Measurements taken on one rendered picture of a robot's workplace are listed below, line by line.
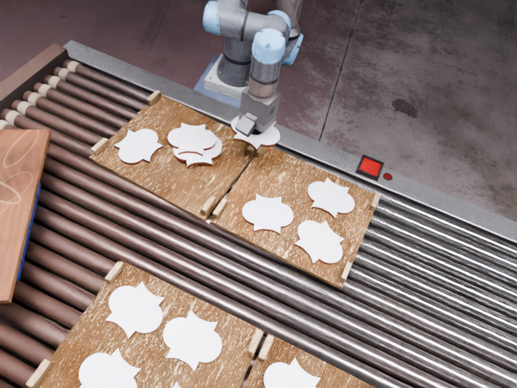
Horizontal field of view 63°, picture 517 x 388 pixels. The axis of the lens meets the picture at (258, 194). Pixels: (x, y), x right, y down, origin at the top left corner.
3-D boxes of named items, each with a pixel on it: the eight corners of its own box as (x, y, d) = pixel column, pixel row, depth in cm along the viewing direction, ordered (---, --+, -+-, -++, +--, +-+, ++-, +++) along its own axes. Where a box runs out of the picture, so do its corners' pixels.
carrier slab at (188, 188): (159, 96, 149) (159, 93, 148) (261, 146, 141) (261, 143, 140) (90, 160, 130) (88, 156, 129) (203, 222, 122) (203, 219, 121)
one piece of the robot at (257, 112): (228, 88, 106) (225, 134, 119) (258, 105, 104) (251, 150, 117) (256, 65, 112) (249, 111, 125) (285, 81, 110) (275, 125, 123)
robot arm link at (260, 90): (268, 89, 104) (241, 75, 106) (266, 103, 108) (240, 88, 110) (285, 74, 108) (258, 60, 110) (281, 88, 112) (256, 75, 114)
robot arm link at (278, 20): (253, 1, 109) (244, 25, 103) (295, 11, 109) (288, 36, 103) (249, 28, 115) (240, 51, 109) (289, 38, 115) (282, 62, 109)
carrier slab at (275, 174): (263, 145, 142) (264, 142, 140) (378, 199, 134) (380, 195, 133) (208, 223, 122) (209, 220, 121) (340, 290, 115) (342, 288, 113)
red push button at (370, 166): (362, 159, 144) (364, 156, 143) (379, 166, 143) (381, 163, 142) (358, 172, 141) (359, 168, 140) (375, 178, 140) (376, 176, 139)
